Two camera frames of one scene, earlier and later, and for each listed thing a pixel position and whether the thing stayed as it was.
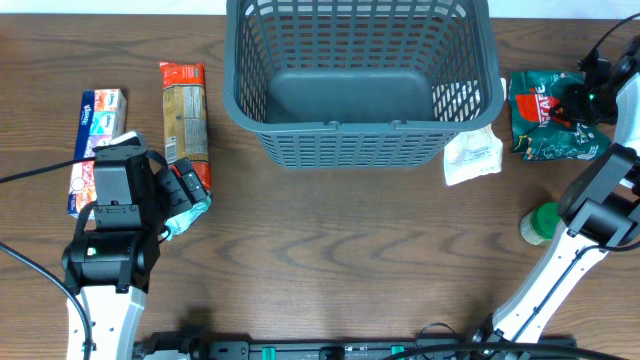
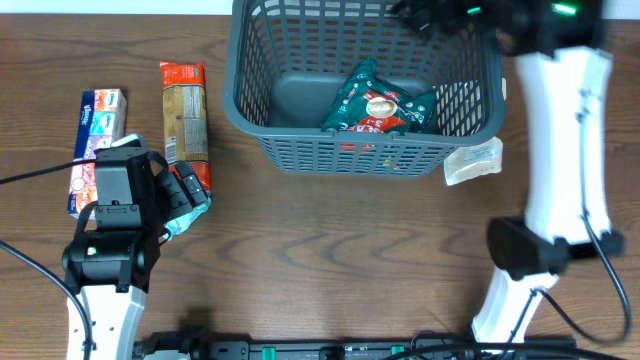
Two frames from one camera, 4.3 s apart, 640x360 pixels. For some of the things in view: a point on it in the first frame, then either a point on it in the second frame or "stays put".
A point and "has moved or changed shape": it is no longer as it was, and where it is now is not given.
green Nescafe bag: (536, 133) has moved or changed shape
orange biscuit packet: (184, 116) stays put
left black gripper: (181, 200) stays put
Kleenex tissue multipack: (103, 117) stays put
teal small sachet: (181, 222) stays put
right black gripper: (573, 110) to (456, 23)
